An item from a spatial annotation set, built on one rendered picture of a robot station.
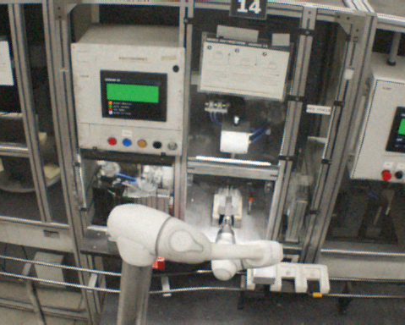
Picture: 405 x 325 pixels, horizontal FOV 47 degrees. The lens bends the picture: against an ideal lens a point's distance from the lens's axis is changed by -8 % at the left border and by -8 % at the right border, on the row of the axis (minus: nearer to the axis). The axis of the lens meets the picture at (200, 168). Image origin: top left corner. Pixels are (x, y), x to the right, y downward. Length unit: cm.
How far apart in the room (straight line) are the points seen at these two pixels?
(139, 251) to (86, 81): 69
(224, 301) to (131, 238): 91
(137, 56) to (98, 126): 35
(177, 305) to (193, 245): 89
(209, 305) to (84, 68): 120
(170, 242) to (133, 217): 15
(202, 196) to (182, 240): 108
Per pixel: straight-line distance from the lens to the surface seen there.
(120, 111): 188
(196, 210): 243
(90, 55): 183
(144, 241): 152
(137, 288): 165
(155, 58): 178
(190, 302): 233
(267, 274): 215
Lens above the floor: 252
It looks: 37 degrees down
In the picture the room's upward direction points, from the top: 3 degrees clockwise
